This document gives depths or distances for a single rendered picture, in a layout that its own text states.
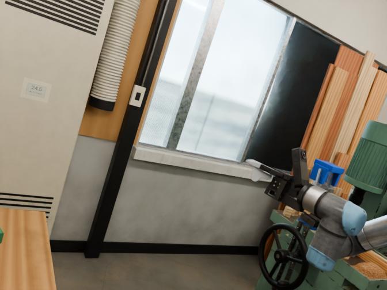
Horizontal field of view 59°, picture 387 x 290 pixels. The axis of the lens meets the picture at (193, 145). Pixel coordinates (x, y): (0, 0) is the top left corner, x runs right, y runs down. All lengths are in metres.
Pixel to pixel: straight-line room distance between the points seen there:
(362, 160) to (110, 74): 1.40
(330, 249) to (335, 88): 2.41
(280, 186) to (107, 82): 1.34
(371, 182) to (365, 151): 0.14
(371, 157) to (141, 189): 1.58
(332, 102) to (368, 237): 2.30
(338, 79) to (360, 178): 1.66
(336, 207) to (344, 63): 2.52
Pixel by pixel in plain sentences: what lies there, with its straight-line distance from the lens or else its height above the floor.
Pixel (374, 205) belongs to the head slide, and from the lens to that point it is 1.89.
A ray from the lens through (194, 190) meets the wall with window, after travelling 2.81.
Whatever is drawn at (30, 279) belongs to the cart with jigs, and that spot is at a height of 0.53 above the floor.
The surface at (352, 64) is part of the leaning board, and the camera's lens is 3.47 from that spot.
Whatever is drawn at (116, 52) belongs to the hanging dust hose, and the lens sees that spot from 2.08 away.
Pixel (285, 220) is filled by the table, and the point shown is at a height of 0.89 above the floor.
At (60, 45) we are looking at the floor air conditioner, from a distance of 1.91.
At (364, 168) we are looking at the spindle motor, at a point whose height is 1.29.
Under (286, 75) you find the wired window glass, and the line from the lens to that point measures 3.11.
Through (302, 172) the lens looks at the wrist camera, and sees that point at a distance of 1.03.
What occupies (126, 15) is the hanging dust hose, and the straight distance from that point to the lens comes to 2.09.
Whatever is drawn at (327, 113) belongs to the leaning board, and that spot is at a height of 1.51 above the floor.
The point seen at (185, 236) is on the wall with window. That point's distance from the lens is 3.00.
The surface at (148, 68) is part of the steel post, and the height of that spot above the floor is 1.39.
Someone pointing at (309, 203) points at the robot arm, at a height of 1.21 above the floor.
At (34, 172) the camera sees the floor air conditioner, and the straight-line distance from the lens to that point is 2.05.
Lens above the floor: 1.42
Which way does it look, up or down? 10 degrees down
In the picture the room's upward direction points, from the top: 19 degrees clockwise
